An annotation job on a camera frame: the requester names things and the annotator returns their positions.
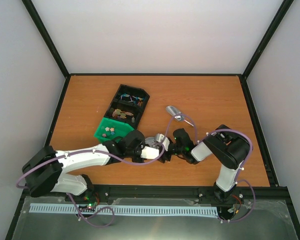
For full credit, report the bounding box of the light blue cable duct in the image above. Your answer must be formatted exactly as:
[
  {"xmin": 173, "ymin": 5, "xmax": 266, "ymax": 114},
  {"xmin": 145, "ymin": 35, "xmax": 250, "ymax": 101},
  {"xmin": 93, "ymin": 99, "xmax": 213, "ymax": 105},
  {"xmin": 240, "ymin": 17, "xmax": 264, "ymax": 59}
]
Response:
[{"xmin": 28, "ymin": 203, "xmax": 218, "ymax": 218}]

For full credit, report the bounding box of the silver jar lid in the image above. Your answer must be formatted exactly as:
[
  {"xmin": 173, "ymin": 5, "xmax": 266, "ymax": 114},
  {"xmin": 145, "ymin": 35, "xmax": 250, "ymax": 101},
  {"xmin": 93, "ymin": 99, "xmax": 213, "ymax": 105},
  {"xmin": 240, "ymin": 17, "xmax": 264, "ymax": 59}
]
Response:
[{"xmin": 144, "ymin": 136, "xmax": 157, "ymax": 148}]

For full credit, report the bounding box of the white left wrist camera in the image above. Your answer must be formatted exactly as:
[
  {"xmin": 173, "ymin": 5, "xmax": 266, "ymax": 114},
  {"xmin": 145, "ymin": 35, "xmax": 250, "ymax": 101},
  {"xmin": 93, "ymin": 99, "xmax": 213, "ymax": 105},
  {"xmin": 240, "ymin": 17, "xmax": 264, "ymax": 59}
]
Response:
[{"xmin": 140, "ymin": 146, "xmax": 160, "ymax": 160}]

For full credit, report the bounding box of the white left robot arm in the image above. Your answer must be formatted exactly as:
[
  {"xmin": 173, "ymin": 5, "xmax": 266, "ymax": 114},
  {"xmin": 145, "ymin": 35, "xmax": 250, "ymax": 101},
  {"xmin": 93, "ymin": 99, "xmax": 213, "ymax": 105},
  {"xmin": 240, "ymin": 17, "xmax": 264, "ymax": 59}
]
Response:
[{"xmin": 16, "ymin": 130, "xmax": 158, "ymax": 202}]

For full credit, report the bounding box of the black plastic bin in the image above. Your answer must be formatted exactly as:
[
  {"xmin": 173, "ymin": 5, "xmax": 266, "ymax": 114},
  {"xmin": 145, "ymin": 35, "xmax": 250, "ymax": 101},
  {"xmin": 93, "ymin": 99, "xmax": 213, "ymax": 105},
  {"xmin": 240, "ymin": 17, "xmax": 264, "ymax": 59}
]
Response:
[{"xmin": 104, "ymin": 84, "xmax": 150, "ymax": 129}]

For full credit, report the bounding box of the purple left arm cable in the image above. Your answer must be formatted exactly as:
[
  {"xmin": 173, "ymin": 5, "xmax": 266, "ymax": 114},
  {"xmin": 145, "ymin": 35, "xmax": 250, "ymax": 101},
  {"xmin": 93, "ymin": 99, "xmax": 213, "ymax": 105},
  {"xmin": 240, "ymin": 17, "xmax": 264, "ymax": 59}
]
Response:
[{"xmin": 16, "ymin": 143, "xmax": 165, "ymax": 228}]

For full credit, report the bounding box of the metal scoop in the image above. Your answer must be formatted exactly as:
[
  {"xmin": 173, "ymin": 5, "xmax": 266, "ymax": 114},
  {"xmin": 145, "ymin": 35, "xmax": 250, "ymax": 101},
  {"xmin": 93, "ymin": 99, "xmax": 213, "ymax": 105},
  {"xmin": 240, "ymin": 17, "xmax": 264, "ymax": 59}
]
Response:
[{"xmin": 165, "ymin": 105, "xmax": 194, "ymax": 127}]

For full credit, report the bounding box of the green plastic bin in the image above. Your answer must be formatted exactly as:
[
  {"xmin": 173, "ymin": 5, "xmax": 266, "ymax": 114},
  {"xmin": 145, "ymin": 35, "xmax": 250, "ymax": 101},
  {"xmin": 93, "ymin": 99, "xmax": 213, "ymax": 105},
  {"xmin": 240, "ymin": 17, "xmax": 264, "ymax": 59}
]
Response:
[{"xmin": 93, "ymin": 117, "xmax": 134, "ymax": 143}]

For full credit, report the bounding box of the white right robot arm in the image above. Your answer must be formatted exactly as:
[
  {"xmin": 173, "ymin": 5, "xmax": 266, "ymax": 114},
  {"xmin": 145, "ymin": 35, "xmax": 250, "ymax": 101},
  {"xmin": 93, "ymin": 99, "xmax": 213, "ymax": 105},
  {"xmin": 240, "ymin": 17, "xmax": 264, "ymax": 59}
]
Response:
[{"xmin": 154, "ymin": 124, "xmax": 253, "ymax": 203}]

